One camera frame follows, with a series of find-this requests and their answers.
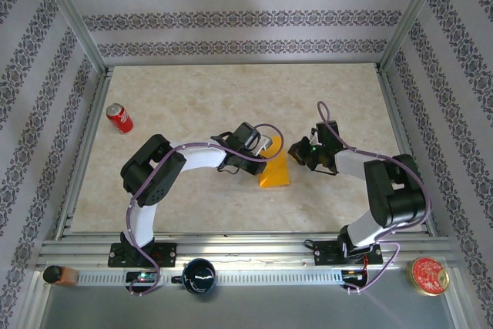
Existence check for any aluminium frame post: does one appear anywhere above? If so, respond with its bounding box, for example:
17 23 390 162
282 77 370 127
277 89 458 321
379 0 451 74
32 0 109 76

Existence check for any small circuit board green light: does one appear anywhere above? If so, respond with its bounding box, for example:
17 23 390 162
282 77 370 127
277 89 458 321
126 271 158 284

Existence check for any grey slotted cable duct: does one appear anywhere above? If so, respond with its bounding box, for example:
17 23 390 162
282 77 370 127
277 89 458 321
76 269 346 287

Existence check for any brown bottle black cap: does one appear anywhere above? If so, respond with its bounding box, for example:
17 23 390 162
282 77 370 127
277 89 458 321
42 264 80 287

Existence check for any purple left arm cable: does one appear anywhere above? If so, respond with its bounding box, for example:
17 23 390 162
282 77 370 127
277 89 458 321
125 123 285 298

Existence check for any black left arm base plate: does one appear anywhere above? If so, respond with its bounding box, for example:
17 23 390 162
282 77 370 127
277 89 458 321
108 242 178 268

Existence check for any red soda can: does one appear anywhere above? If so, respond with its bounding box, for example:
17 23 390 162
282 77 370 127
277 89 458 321
106 102 135 136

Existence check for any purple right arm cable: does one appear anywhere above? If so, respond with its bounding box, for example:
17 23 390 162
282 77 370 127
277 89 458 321
316 100 431 295

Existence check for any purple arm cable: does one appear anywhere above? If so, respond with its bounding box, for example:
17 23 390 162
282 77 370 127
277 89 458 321
125 123 285 298
316 100 431 295

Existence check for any long aluminium base rail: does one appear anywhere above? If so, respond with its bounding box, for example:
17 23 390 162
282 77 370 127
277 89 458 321
36 233 456 269

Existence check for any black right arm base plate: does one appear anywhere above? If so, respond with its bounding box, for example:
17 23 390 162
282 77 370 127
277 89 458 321
312 240 384 267

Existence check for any dark blue mug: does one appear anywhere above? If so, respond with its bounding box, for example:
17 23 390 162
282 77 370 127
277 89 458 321
171 257 217 296

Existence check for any red round tin gold rim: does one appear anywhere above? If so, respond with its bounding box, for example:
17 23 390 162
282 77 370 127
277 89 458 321
406 256 451 297

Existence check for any aluminium side rail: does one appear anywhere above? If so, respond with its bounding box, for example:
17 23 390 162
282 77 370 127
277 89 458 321
53 66 116 240
375 65 438 236

